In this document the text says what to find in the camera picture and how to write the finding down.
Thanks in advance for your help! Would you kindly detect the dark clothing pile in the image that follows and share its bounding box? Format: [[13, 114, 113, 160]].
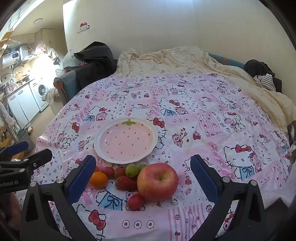
[[244, 59, 275, 79]]

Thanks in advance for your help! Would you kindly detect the grey bin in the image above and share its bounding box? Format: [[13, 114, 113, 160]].
[[17, 130, 35, 151]]

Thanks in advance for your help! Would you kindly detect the person's left hand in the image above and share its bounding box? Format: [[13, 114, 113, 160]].
[[5, 192, 23, 230]]

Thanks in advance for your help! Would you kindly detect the grey patterned cloth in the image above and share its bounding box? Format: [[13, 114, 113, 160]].
[[287, 121, 296, 163]]

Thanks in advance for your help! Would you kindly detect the white washing machine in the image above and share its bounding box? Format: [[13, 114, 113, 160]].
[[31, 79, 50, 112]]

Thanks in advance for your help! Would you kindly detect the pink cartoon printed tablecloth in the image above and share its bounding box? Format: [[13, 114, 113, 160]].
[[30, 73, 292, 241]]

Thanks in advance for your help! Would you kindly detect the black white striped shirt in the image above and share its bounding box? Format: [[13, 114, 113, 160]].
[[253, 74, 277, 92]]

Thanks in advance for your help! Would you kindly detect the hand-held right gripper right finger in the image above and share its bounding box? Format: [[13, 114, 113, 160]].
[[190, 154, 275, 241]]

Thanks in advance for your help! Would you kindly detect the white kitchen cabinet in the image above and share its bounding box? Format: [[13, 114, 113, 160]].
[[7, 83, 40, 129]]

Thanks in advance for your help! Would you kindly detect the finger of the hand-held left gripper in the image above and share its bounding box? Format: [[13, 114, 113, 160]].
[[0, 148, 53, 173], [0, 141, 29, 159]]

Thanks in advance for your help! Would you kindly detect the red house wall sticker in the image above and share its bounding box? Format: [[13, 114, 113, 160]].
[[77, 22, 90, 33]]

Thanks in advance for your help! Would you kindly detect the white plastic bag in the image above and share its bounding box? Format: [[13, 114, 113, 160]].
[[62, 49, 77, 67]]

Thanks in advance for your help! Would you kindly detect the white water heater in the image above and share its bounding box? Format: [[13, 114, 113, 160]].
[[1, 45, 29, 65]]

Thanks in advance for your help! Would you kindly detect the black bag on chair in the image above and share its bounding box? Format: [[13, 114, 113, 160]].
[[73, 41, 116, 87]]

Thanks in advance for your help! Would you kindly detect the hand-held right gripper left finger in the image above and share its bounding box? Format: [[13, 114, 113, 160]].
[[20, 155, 97, 241]]

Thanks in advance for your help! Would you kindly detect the red apple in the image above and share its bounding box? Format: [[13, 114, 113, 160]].
[[137, 163, 179, 202]]

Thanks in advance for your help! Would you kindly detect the red cherry tomato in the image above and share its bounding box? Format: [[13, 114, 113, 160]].
[[102, 166, 115, 179], [128, 194, 146, 211]]

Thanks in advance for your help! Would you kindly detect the cream duvet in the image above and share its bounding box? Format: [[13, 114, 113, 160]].
[[116, 46, 296, 139]]

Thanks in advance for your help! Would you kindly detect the large red strawberry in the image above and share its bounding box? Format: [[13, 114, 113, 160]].
[[115, 176, 138, 191]]

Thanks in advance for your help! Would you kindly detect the pink strawberry-print plate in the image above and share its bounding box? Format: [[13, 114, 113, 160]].
[[94, 119, 159, 165]]

